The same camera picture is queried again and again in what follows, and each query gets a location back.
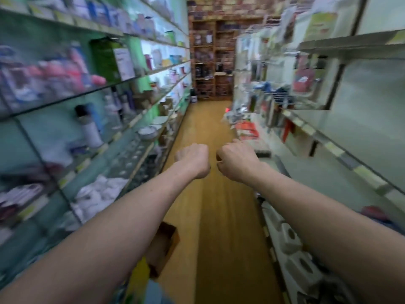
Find person's left hand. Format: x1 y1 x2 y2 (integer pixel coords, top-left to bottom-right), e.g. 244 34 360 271
175 144 211 180

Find person's right hand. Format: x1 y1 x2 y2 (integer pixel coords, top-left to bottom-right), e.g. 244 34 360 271
216 139 262 184

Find metal store shelving unit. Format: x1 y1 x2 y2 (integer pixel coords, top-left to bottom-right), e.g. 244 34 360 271
231 0 405 304

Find person's left forearm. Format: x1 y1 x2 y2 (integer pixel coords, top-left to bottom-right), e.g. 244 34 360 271
0 160 197 304

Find person's right forearm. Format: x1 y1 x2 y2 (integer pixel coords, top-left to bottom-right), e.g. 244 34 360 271
250 161 405 304

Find beige tissue box holder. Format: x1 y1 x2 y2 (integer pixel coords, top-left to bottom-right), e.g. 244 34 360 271
288 251 325 292
278 223 303 254

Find white textured pack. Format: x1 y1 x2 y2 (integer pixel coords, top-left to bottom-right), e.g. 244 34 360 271
247 141 273 157

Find red mesh bag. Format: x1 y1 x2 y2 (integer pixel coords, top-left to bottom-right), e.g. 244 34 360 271
235 120 260 140

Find stack of white bowls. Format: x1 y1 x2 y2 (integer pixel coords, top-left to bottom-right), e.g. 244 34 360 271
138 125 162 140

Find white ceramic tea set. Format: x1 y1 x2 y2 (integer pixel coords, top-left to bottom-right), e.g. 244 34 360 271
66 175 130 222

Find white thermos flask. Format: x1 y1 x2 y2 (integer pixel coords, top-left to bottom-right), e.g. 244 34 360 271
75 104 104 149

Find hanging packaged goods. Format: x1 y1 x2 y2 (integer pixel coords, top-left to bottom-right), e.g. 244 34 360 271
233 0 339 111

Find green white carton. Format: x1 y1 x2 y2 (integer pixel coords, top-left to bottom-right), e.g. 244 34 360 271
92 38 137 83

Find row of toiletry bottles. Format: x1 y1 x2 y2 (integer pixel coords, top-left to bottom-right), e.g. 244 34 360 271
0 44 107 111

